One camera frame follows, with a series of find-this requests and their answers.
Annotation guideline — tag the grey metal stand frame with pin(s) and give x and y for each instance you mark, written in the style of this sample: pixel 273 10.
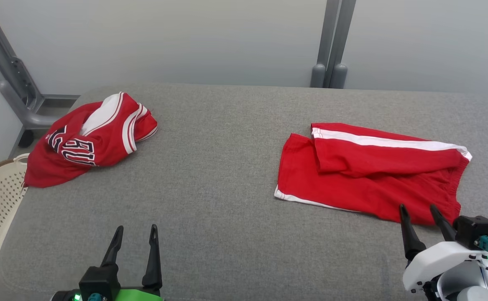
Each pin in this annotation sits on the grey metal stand frame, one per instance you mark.
pixel 14 83

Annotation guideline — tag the teal left camera connector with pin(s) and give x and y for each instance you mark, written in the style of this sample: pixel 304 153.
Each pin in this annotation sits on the teal left camera connector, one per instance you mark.
pixel 94 297

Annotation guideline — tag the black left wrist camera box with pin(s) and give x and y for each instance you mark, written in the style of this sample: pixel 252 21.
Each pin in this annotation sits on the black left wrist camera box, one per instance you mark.
pixel 99 280

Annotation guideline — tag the red shorts with white stripe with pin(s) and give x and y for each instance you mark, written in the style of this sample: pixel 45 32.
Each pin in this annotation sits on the red shorts with white stripe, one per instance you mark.
pixel 352 184

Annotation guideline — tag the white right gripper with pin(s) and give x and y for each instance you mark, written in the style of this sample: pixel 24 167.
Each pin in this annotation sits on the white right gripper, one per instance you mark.
pixel 427 263

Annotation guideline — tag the red white basketball jersey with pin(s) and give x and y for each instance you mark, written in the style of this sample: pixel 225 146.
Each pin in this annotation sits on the red white basketball jersey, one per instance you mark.
pixel 101 146

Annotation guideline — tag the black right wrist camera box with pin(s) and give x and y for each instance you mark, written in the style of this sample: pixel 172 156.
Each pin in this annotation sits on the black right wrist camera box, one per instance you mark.
pixel 473 228

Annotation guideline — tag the grey metal partition post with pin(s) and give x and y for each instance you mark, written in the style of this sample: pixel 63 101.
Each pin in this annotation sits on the grey metal partition post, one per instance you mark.
pixel 325 33
pixel 344 33

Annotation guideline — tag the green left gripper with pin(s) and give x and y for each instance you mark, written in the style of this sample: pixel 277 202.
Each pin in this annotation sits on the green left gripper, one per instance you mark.
pixel 139 296

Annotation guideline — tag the black caster wheel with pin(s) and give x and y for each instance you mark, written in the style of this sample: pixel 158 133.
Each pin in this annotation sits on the black caster wheel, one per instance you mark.
pixel 26 139

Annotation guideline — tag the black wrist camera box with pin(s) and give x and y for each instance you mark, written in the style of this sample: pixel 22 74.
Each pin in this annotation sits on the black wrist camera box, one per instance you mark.
pixel 99 280
pixel 473 228

